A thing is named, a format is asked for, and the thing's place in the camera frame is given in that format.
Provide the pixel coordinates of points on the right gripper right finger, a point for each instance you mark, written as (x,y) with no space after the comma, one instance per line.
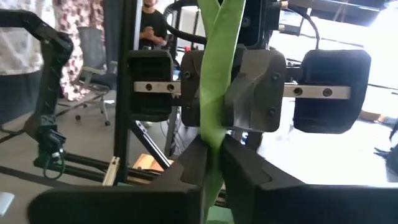
(311,205)

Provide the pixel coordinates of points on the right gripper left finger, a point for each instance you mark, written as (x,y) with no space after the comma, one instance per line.
(124,205)

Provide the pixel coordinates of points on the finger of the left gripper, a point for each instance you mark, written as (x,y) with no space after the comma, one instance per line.
(258,93)
(191,87)

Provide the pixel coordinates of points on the dark red artificial tulip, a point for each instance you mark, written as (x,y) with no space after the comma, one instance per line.
(217,77)

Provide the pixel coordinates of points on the person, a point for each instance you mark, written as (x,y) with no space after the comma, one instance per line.
(18,37)
(152,26)

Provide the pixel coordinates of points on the grey office chair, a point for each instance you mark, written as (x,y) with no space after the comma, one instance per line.
(91,43)

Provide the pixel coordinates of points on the patterned curtain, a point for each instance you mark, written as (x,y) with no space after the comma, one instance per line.
(77,18)

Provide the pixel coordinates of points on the small black table camera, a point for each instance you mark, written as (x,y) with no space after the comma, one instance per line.
(51,141)

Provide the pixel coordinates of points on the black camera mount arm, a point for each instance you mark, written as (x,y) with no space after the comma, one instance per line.
(53,62)

